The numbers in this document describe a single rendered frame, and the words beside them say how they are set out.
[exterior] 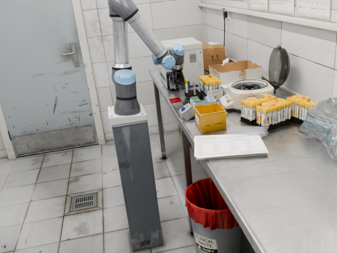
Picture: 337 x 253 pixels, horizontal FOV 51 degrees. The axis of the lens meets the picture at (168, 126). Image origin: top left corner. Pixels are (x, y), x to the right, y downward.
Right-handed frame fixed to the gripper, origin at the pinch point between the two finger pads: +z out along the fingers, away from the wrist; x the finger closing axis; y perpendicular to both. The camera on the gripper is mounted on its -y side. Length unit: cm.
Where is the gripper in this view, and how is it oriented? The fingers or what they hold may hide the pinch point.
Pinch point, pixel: (176, 87)
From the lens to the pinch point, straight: 240.9
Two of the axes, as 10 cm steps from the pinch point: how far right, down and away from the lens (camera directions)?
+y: 2.1, 7.7, -6.1
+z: -0.1, 6.2, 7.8
